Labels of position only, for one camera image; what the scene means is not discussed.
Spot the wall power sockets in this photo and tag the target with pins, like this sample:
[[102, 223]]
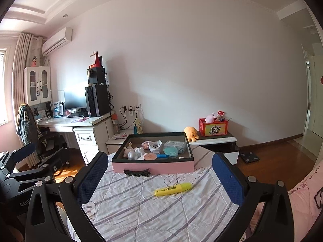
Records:
[[131, 110]]

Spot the white computer desk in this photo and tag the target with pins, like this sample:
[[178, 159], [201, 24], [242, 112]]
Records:
[[91, 133]]

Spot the colourful block figure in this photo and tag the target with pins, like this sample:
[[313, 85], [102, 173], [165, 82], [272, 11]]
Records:
[[145, 145]]

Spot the computer monitor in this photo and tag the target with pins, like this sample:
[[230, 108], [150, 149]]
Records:
[[75, 102]]

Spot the black office chair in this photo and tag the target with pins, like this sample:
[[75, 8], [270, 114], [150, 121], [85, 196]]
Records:
[[46, 143]]

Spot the yellow plush toy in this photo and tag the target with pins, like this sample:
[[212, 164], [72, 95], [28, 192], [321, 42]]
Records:
[[191, 134]]

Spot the red toy crate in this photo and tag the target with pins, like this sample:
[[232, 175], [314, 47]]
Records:
[[217, 128]]

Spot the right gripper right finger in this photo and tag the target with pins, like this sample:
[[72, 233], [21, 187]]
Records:
[[247, 193]]

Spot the white door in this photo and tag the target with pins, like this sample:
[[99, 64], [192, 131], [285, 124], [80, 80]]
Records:
[[312, 137]]

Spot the black white side table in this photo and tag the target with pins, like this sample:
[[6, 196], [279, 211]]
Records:
[[226, 144]]

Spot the beige curtain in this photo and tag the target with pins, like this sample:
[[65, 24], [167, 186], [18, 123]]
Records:
[[19, 63]]

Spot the clear dental floss box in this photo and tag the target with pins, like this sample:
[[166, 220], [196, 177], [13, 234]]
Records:
[[179, 145]]

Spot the pink plush in crate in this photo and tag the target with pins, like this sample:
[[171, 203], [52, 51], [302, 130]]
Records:
[[211, 118]]

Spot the yellow highlighter marker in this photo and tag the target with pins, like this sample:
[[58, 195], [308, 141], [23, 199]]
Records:
[[173, 189]]

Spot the low white bedside table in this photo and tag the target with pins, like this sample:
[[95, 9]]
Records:
[[117, 140]]

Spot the teal round case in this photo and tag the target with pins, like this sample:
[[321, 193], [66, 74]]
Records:
[[171, 151]]

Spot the black computer tower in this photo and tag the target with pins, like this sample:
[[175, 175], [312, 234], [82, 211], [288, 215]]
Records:
[[97, 101]]

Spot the black bathroom scale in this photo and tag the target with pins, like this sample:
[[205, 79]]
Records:
[[249, 157]]

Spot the blue highlighter marker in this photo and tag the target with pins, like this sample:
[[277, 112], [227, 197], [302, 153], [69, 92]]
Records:
[[162, 156]]

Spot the pink bed sheet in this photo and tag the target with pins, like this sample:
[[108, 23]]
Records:
[[298, 216]]

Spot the pink storage box dark rim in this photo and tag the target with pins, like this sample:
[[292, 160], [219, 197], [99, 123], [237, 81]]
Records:
[[158, 166]]

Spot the striped white quilt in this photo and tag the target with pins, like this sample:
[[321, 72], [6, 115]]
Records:
[[124, 208]]

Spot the baby doll figurine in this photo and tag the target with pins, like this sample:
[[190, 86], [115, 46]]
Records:
[[127, 149]]

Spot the rose gold metal tin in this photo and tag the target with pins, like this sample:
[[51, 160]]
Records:
[[150, 156]]

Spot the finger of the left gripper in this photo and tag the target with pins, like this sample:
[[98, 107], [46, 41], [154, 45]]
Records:
[[47, 168], [9, 160]]

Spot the black box on tower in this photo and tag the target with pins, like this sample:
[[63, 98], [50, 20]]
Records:
[[96, 75]]

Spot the white air conditioner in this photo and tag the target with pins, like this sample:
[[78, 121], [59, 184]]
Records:
[[63, 37]]

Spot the white glass door cabinet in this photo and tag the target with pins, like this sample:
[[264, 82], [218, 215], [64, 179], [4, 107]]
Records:
[[37, 85]]

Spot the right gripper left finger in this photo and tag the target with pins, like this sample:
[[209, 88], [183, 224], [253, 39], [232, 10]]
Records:
[[43, 219]]

